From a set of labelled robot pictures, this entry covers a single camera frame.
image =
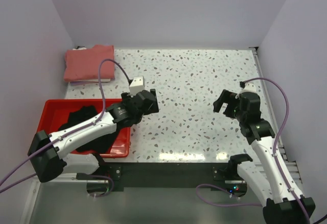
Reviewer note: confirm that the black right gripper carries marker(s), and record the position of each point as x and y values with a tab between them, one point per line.
224	98

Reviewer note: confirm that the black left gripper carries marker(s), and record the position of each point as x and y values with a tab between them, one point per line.
126	97

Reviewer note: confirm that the black t shirt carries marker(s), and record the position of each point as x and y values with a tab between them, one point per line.
96	134

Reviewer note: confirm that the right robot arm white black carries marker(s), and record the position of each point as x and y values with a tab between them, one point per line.
279	195

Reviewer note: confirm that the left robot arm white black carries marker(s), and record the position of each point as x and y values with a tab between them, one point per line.
51	154

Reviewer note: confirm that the folded pink t shirt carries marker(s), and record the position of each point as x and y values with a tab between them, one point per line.
89	62

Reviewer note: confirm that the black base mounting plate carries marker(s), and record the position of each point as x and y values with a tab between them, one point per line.
171	175

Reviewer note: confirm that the red plastic tray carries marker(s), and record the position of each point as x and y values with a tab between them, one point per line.
56	112

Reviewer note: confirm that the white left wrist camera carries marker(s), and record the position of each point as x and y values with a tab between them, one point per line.
137	85

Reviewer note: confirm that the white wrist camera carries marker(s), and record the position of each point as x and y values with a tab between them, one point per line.
246	87
137	85

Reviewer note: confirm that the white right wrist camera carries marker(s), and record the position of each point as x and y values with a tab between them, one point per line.
246	87

